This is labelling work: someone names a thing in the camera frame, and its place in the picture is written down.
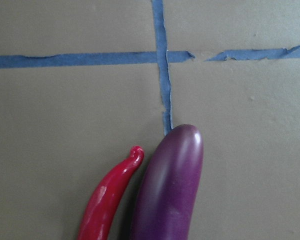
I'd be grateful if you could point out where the purple eggplant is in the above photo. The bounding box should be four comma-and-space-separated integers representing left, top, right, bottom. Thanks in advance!
129, 124, 204, 240

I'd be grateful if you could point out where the red chili pepper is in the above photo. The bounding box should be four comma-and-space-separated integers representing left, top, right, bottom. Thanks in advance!
77, 146, 145, 240

